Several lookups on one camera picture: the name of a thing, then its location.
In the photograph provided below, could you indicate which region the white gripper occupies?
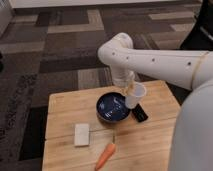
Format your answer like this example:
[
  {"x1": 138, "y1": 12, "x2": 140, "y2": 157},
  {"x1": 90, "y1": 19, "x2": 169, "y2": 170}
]
[{"x1": 112, "y1": 68, "x2": 135, "y2": 95}]

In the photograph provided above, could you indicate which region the white ceramic cup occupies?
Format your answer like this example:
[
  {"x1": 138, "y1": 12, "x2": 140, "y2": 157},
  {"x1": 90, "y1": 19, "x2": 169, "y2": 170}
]
[{"x1": 125, "y1": 82, "x2": 147, "y2": 109}]

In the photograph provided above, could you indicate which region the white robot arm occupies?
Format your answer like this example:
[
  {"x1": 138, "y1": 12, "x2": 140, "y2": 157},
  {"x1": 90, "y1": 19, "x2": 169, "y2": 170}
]
[{"x1": 97, "y1": 33, "x2": 213, "y2": 171}]

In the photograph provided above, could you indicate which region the dark blue ceramic bowl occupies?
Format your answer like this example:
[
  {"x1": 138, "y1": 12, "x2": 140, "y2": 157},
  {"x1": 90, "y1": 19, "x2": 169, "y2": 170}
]
[{"x1": 96, "y1": 92, "x2": 130, "y2": 123}]

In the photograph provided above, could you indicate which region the black rectangular device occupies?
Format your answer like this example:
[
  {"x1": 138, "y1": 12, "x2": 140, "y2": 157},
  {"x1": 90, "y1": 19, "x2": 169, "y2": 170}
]
[{"x1": 132, "y1": 104, "x2": 148, "y2": 122}]

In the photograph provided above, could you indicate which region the orange carrot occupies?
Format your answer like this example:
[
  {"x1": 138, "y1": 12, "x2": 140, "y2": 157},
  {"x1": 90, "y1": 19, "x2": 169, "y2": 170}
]
[{"x1": 95, "y1": 138, "x2": 116, "y2": 171}]

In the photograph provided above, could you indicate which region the white rectangular sponge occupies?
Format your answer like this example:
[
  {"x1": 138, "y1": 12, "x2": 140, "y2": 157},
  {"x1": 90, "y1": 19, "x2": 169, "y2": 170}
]
[{"x1": 74, "y1": 123, "x2": 90, "y2": 146}]

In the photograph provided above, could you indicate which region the black chair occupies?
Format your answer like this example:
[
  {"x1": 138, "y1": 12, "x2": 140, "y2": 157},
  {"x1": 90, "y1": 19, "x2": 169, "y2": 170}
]
[{"x1": 180, "y1": 0, "x2": 213, "y2": 51}]

